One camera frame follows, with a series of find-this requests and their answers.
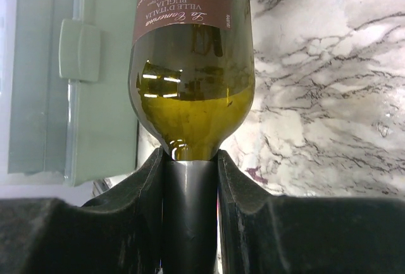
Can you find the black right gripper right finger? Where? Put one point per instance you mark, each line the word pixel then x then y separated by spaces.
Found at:
pixel 263 233

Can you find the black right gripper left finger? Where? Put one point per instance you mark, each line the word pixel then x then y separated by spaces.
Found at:
pixel 118 231

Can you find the green wine bottle brown label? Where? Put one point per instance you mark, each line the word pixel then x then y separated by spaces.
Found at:
pixel 191 83

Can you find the translucent plastic storage box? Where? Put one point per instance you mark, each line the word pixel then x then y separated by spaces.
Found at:
pixel 65 111

